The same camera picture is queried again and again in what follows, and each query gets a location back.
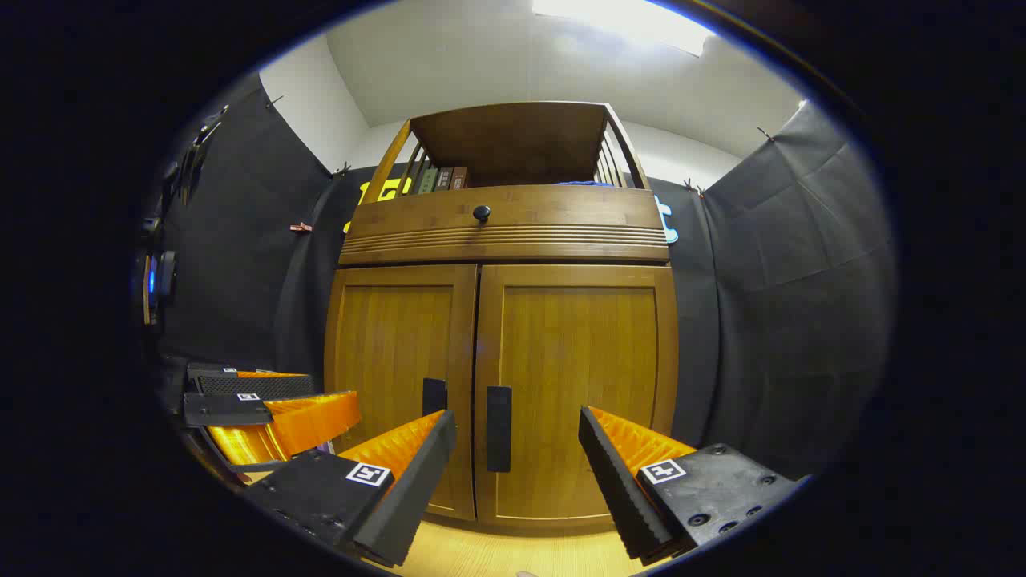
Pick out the black backdrop cloth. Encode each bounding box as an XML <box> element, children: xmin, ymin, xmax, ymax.
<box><xmin>140</xmin><ymin>72</ymin><xmax>897</xmax><ymax>482</ymax></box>

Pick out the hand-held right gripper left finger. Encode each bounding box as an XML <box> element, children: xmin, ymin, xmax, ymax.
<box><xmin>240</xmin><ymin>409</ymin><xmax>458</xmax><ymax>568</ymax></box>

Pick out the wooden cabinet drawer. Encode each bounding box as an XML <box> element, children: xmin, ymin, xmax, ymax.
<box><xmin>338</xmin><ymin>184</ymin><xmax>671</xmax><ymax>267</ymax></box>

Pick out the wooden double-door shoe cabinet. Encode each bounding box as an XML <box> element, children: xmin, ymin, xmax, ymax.
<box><xmin>325</xmin><ymin>100</ymin><xmax>681</xmax><ymax>531</ymax></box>

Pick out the ceiling light panel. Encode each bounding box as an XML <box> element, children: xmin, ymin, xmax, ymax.
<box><xmin>531</xmin><ymin>0</ymin><xmax>716</xmax><ymax>57</ymax></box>

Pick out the wooden shoe cabinet door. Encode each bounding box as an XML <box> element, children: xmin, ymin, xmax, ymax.
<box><xmin>475</xmin><ymin>264</ymin><xmax>681</xmax><ymax>531</ymax></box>
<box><xmin>325</xmin><ymin>264</ymin><xmax>479</xmax><ymax>522</ymax></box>

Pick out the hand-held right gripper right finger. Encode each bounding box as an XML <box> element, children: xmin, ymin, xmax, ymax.
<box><xmin>579</xmin><ymin>405</ymin><xmax>802</xmax><ymax>566</ymax></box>

